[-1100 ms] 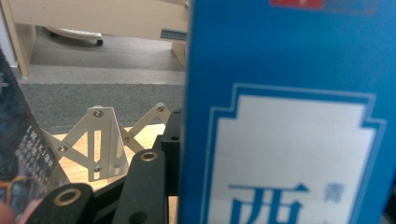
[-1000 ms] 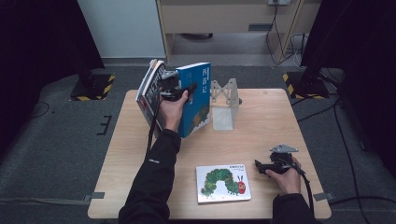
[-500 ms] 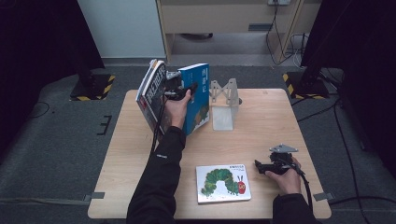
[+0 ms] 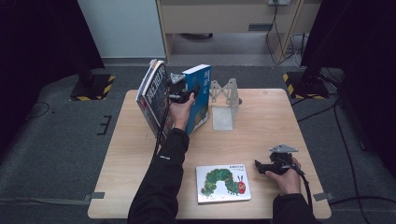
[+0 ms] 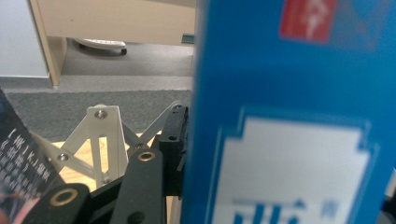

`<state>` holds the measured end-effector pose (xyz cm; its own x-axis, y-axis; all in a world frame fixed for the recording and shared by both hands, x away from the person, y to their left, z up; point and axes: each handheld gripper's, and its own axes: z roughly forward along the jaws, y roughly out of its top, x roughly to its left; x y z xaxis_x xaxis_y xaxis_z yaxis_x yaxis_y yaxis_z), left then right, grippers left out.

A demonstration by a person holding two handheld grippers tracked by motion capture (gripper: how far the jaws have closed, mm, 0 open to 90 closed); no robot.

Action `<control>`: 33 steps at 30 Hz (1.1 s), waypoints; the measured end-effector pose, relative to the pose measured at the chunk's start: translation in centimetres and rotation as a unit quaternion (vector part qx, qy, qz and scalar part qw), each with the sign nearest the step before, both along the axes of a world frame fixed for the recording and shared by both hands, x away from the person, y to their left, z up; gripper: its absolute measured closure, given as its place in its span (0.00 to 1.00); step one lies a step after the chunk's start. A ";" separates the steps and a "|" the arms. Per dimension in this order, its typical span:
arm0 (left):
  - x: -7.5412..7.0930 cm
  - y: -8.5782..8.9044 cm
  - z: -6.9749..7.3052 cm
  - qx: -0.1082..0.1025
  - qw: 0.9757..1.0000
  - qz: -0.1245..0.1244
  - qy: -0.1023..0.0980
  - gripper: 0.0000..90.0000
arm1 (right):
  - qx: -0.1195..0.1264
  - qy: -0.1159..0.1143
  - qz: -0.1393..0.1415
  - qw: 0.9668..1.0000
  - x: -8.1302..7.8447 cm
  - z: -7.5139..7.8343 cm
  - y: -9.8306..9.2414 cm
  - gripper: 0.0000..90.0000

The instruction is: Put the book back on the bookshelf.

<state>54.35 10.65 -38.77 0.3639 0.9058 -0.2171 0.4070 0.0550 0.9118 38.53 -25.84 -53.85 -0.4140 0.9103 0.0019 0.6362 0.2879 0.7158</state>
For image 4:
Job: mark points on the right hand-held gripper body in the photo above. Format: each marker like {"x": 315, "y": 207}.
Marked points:
{"x": 280, "y": 165}

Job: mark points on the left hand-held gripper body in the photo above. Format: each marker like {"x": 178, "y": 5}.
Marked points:
{"x": 179, "y": 91}

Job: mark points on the blue book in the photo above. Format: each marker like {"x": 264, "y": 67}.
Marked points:
{"x": 202, "y": 105}

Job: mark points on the dark illustrated magazine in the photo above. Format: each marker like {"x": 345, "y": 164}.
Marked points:
{"x": 154, "y": 93}

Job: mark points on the metal extendable bookend rack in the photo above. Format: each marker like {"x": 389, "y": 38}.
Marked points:
{"x": 222, "y": 118}

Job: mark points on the person's right hand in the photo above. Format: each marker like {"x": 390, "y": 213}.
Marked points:
{"x": 289, "y": 183}

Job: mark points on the person's left hand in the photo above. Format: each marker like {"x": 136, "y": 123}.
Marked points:
{"x": 180, "y": 115}

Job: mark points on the white caterpillar picture book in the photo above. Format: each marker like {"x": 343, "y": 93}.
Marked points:
{"x": 222, "y": 183}

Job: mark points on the gray tape piece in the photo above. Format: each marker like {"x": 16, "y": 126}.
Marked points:
{"x": 323, "y": 196}
{"x": 95, "y": 196}

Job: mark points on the black floor tape mark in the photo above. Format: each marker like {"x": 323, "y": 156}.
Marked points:
{"x": 106, "y": 125}

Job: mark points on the black stand with striped base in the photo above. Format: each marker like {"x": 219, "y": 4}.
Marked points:
{"x": 308, "y": 88}
{"x": 93, "y": 88}

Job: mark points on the white partition panel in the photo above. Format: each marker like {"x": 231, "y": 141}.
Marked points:
{"x": 121, "y": 28}

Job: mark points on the black curtain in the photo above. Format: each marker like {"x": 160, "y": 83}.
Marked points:
{"x": 37, "y": 40}
{"x": 367, "y": 62}

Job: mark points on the gray floor tape strip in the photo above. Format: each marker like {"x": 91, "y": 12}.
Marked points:
{"x": 40, "y": 201}

